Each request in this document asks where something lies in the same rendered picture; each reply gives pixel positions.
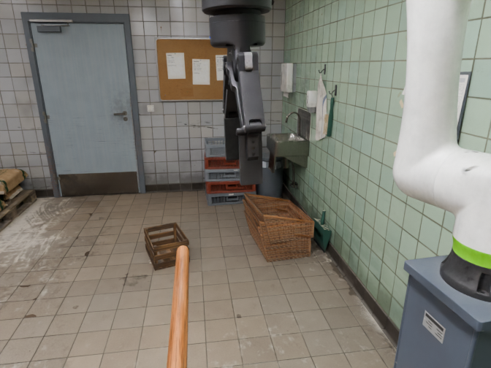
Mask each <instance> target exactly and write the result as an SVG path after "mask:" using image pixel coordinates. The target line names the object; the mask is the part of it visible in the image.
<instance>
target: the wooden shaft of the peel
mask: <svg viewBox="0 0 491 368"><path fill-rule="evenodd" d="M188 313H189V249H188V248H187V247H186V246H184V245H182V246H180V247H179V248H178V249H177V253H176V262H175V278H174V286H173V295H172V311H171V319H170V335H169V345H168V353H167V368H187V353H188Z"/></svg>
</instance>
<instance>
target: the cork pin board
mask: <svg viewBox="0 0 491 368"><path fill-rule="evenodd" d="M154 40H155V51H156V69H157V80H158V89H159V101H223V80H217V75H216V55H227V48H217V47H212V46H211V44H210V38H193V37H154ZM166 53H184V62H185V73H186V79H168V73H167V56H166ZM192 59H210V84H209V85H193V72H192Z"/></svg>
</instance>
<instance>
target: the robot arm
mask: <svg viewBox="0 0 491 368"><path fill-rule="evenodd" d="M471 2H472V0H406V13H407V62H406V87H405V96H404V103H403V116H402V121H401V127H400V136H399V140H398V144H397V151H396V155H395V161H394V165H393V170H392V173H393V178H394V181H395V183H396V185H397V187H398V188H399V189H400V190H401V191H402V192H403V193H404V194H405V195H407V196H410V197H411V198H414V199H417V200H419V201H421V202H425V203H427V204H430V205H432V206H435V207H438V208H441V209H442V210H446V211H448V212H451V213H452V214H453V215H454V217H455V221H454V228H453V232H452V239H453V245H452V250H451V252H450V254H449V255H448V256H447V257H446V258H445V259H444V260H443V261H442V262H441V266H440V271H439V272H440V275H441V277H442V279H443V280H444V281H445V282H446V283H447V284H448V285H450V286H451V287H453V288H454V289H455V290H457V291H459V292H461V293H463V294H465V295H467V296H470V297H473V298H474V299H479V300H482V301H485V302H491V154H490V153H483V152H479V151H475V150H467V149H463V148H461V147H460V146H459V145H458V144H457V104H458V93H459V83H460V69H461V63H462V56H463V47H464V41H465V33H466V29H467V24H468V16H469V12H470V8H471ZM273 4H274V0H202V11H203V12H204V13H205V14H206V15H212V17H210V18H209V26H210V44H211V46H212V47H217V48H227V55H224V56H223V58H222V61H223V71H224V80H223V107H222V112H223V114H224V117H225V118H224V139H225V155H226V160H227V161H231V160H239V165H240V184H241V185H256V184H262V183H263V179H262V132H263V131H265V129H266V124H265V120H264V109H263V103H262V92H261V85H260V79H259V55H258V52H251V47H261V46H263V45H264V44H265V16H264V15H262V14H265V13H268V12H269V11H270V10H271V9H272V6H273Z"/></svg>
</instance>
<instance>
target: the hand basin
mask: <svg viewBox="0 0 491 368"><path fill-rule="evenodd" d="M293 113H295V114H297V133H280V134H267V149H268V150H269V151H270V158H269V166H268V169H269V170H270V171H271V172H272V173H275V162H276V157H283V168H285V169H287V168H289V163H292V183H290V184H289V186H291V188H295V187H297V188H298V187H299V185H298V183H297V182H295V170H294V162H295V163H296V164H298V165H300V166H302V167H304V168H307V165H308V156H309V147H310V136H311V113H309V112H308V111H307V110H304V109H301V108H298V110H297V112H290V113H289V114H288V115H287V116H286V121H285V123H287V120H288V117H289V116H290V115H291V114H293Z"/></svg>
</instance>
